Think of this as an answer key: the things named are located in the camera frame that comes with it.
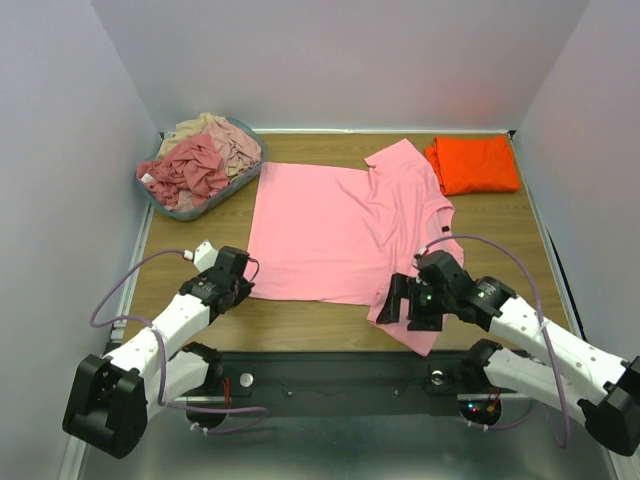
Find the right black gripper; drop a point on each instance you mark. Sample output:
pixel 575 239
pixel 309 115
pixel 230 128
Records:
pixel 413 304

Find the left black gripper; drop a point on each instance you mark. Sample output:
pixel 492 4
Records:
pixel 244 291

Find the light pink t shirt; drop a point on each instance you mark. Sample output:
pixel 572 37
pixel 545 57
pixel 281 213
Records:
pixel 337 235

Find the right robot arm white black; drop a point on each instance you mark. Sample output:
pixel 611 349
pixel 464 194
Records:
pixel 597 389

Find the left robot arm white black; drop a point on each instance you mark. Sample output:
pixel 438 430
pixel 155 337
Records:
pixel 114 396

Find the grey laundry basket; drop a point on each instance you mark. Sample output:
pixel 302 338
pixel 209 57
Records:
pixel 235 185

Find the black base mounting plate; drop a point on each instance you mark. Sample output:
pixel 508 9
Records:
pixel 323 384

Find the dark pink crumpled shirt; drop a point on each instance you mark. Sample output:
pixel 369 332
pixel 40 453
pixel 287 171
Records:
pixel 188 176

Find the pale pink crumpled shirt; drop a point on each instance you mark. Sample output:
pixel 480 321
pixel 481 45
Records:
pixel 238 150

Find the folded orange t shirt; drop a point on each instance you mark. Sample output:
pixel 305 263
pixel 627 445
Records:
pixel 473 165

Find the beige crumpled shirt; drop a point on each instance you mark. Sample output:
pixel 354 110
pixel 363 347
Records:
pixel 187 129

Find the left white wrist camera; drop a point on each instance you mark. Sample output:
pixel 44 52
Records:
pixel 202 257

